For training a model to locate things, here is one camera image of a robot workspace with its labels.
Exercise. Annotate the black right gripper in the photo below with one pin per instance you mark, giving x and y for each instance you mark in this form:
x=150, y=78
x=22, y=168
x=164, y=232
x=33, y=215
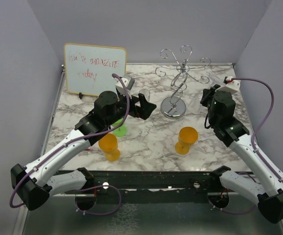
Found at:
x=208, y=92

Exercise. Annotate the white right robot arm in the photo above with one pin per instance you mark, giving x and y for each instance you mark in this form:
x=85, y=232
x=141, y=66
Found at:
x=267, y=194

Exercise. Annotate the yellow framed whiteboard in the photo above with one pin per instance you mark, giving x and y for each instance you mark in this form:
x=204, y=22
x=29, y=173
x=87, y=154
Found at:
x=89, y=68

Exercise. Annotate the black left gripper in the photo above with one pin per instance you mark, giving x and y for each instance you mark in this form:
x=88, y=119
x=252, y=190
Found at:
x=145, y=109

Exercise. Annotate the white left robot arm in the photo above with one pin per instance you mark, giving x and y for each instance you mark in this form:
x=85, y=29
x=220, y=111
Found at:
x=35, y=182

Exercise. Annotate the orange plastic glass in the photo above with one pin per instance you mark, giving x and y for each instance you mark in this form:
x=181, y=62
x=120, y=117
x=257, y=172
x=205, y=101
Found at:
x=186, y=138
x=109, y=145

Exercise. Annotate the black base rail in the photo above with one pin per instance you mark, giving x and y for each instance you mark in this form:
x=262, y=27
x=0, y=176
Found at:
x=149, y=187

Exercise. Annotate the chrome wine glass rack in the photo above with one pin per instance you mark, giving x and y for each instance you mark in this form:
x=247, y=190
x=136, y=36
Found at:
x=174, y=107

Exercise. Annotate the green plastic wine glass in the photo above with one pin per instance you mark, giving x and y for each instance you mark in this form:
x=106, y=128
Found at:
x=120, y=131

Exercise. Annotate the clear tall glass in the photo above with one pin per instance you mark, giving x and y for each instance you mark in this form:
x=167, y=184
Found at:
x=146, y=93

